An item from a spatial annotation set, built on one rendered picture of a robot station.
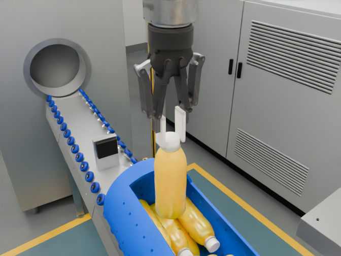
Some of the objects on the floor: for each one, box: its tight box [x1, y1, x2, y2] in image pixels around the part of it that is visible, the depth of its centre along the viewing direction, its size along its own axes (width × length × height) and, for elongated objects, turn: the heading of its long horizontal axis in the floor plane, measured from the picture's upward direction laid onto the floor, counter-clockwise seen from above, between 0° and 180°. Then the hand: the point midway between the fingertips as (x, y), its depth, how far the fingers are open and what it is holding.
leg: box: [64, 158, 85, 218], centre depth 220 cm, size 6×6×63 cm
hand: (170, 128), depth 62 cm, fingers closed on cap, 4 cm apart
